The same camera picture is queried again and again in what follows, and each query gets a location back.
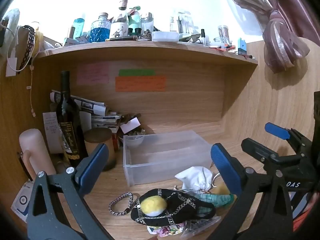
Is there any white hanging cable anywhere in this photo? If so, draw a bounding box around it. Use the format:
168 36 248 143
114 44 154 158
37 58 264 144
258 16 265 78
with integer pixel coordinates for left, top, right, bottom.
26 64 36 117

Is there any person's right forearm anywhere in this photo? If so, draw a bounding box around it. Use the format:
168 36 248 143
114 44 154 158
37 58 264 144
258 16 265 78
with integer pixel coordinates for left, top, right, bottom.
292 210 314 232

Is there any white drawstring pouch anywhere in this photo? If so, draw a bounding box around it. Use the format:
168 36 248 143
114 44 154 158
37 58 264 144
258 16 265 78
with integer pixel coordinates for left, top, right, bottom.
174 166 214 193

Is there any wooden shelf board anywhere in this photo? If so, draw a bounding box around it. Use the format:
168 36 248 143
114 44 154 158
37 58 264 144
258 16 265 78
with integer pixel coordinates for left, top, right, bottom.
34 40 258 67

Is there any braided hair tie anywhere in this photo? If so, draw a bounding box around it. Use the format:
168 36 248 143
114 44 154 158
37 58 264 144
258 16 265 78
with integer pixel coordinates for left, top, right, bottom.
108 192 134 217

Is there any brown tube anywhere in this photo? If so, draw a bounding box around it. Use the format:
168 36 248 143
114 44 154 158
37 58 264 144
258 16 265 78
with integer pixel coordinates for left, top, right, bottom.
105 36 139 42

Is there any clear glass bottle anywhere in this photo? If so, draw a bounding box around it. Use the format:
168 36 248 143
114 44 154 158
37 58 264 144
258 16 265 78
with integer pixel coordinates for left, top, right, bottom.
140 12 154 33

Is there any blue faceted glass bottle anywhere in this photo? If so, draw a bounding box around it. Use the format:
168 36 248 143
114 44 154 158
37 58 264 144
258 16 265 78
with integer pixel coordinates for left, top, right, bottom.
90 12 111 43

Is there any yellow soft hair accessory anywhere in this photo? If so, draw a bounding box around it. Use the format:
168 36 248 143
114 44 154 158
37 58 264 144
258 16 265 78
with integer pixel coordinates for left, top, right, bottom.
212 182 231 196

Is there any black patterned headband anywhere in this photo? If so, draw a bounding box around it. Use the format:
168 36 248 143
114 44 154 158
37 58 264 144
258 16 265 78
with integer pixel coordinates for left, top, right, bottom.
17 25 36 72

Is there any white card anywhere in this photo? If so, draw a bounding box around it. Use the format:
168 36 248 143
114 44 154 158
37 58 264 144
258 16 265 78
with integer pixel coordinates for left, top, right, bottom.
120 117 141 133

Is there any green sticky note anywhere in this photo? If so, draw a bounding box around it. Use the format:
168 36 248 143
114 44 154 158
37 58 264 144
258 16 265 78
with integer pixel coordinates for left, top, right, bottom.
119 69 155 76

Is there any clear acrylic organizer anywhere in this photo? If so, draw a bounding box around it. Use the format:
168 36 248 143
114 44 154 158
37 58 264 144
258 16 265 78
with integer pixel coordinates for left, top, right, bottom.
171 10 194 36

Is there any floral scrunchie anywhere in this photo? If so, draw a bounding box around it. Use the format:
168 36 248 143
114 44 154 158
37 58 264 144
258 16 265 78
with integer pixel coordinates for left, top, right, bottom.
147 224 186 238

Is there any stack of newspapers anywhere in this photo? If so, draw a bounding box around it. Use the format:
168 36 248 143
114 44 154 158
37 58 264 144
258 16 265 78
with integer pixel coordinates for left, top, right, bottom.
50 89 123 131

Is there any dark wine bottle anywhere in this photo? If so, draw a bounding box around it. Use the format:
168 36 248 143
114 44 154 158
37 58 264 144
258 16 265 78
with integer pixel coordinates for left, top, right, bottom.
55 71 88 167

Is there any clear bottle white label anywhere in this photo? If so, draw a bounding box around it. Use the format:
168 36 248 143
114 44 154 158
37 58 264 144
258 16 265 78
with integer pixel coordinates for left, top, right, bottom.
110 0 129 40

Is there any white cloth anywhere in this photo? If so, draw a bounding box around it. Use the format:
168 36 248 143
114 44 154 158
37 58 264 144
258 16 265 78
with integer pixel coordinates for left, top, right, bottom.
1 8 20 56

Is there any mauve curtain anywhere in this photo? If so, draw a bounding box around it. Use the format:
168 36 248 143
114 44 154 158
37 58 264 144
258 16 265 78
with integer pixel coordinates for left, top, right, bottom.
216 0 320 74

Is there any yellow fuzzy ball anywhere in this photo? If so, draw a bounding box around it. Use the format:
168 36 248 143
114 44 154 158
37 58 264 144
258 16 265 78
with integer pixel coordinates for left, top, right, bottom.
141 195 167 217

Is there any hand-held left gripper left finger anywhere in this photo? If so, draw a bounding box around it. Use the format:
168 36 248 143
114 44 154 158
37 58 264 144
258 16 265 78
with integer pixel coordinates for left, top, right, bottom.
26 144 110 240

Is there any small clear bowl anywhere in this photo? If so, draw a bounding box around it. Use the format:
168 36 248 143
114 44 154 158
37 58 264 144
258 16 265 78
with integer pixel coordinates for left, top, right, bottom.
124 134 145 148

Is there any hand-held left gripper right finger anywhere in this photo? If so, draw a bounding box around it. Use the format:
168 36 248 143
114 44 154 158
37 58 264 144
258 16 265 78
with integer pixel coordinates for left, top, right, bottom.
211 143 293 240

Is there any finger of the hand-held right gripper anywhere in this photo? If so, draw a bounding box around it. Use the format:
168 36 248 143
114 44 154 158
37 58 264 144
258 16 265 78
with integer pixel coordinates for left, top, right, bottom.
265 122 313 150
241 138 304 167

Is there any clear plastic box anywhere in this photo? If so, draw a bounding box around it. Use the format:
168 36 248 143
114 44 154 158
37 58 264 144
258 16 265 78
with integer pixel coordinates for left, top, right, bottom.
122 130 220 187

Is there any black chain-strap hat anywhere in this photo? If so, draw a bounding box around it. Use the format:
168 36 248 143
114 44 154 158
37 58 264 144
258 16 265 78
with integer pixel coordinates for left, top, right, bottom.
131 188 216 227

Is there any white paper receipt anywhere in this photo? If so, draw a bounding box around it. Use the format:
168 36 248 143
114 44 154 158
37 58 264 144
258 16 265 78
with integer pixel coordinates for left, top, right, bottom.
42 112 63 153

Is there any small blue box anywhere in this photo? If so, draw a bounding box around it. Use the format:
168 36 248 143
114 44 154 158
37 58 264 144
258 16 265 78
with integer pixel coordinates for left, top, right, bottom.
237 38 247 55

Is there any brown cylindrical canister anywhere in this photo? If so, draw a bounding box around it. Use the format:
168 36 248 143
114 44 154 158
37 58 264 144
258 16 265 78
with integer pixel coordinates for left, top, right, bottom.
83 127 117 171

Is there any glass jar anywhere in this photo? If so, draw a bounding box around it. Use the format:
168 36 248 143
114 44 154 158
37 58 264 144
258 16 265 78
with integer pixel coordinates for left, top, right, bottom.
213 25 230 45

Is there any white plastic container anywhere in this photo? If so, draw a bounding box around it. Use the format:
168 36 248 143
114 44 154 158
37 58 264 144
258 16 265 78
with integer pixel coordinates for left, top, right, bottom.
151 31 180 42

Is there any green bottle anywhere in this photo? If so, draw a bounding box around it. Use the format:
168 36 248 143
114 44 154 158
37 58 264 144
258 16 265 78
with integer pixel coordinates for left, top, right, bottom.
128 6 142 36

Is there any clear plastic bag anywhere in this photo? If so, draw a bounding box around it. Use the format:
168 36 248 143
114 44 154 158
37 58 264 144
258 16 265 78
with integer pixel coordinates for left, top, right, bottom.
182 215 222 238

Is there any light blue bottle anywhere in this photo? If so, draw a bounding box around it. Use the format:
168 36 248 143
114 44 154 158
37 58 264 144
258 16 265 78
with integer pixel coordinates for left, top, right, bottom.
73 18 86 40

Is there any pink sticky note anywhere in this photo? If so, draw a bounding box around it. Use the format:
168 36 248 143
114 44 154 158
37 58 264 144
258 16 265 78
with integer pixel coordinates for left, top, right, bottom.
76 64 110 85

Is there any teal scrunchie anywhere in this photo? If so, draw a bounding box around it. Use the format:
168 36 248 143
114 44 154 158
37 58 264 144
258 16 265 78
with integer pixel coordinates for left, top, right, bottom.
199 191 237 208

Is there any orange sticky note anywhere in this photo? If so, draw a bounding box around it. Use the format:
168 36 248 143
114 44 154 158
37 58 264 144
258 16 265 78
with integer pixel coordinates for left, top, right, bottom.
115 76 166 92

